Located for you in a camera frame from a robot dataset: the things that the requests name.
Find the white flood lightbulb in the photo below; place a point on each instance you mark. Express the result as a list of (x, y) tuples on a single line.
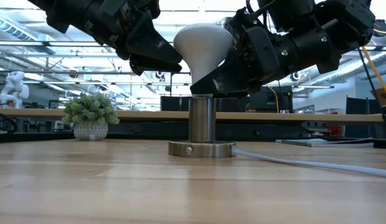
[(202, 46)]

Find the cardboard box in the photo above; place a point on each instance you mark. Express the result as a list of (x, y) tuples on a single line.
[(383, 96)]

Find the white robot figure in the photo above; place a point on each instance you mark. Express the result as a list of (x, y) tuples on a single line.
[(14, 90)]

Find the small black ceiling reel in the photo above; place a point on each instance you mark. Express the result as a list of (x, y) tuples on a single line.
[(295, 76), (159, 76)]

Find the light wooden desk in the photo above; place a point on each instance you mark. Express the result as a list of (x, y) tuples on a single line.
[(149, 115)]

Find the green plant in patterned pot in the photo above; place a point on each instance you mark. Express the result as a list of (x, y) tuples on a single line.
[(90, 112)]

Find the black partition wall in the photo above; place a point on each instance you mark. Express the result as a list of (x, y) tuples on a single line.
[(171, 104)]

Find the black cabinet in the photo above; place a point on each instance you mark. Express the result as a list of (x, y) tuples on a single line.
[(271, 102)]

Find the waterfall cover book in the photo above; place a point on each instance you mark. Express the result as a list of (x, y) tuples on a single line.
[(314, 142)]

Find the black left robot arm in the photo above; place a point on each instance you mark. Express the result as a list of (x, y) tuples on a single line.
[(62, 12)]

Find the brushed metal lamp socket base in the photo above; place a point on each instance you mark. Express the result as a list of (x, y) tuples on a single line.
[(201, 124)]

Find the red object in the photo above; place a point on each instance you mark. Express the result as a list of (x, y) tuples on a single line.
[(336, 130)]

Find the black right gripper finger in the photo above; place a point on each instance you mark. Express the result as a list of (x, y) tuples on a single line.
[(230, 82)]

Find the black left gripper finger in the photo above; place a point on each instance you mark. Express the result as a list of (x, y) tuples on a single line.
[(149, 66), (152, 46)]

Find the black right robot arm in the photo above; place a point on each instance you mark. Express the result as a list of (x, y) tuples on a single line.
[(311, 46)]

